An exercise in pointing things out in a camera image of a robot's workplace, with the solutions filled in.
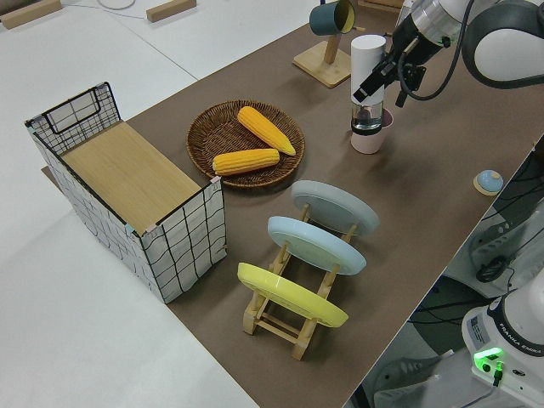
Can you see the wooden mug tree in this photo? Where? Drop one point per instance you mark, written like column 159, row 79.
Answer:
column 329, row 72

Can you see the wooden shelf insert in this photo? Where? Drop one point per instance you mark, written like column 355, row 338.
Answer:
column 127, row 174

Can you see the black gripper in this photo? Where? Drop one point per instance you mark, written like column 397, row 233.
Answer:
column 414, row 47

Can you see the grey plate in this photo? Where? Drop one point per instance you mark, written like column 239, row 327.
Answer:
column 336, row 204

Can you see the teal mug yellow inside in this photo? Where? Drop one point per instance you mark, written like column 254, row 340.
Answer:
column 323, row 21

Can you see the yellow plate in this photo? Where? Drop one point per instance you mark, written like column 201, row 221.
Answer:
column 293, row 297

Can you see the wooden plate rack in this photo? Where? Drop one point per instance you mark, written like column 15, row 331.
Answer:
column 304, row 340

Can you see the light blue plate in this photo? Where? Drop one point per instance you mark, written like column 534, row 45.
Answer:
column 314, row 246

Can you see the large wooden box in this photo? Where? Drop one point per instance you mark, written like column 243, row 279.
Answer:
column 380, row 3

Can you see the white water bottle clear base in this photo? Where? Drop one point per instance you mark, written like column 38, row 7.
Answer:
column 365, row 59

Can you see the brown table mat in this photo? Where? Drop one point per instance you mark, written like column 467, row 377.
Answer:
column 404, row 191

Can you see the wooden block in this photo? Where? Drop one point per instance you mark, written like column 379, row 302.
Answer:
column 170, row 10
column 30, row 15

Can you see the orange yellow blunt corn cob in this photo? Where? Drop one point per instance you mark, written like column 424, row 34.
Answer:
column 246, row 162

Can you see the brown wicker tray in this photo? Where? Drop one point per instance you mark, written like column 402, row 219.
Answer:
column 212, row 136

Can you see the pale yellow tapered corn cob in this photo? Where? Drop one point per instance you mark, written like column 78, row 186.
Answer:
column 263, row 127

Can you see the grey metal pedestal foot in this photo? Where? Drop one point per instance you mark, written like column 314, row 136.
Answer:
column 408, row 370
column 489, row 246

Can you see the pink mug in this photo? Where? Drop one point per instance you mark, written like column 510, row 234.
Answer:
column 370, row 144

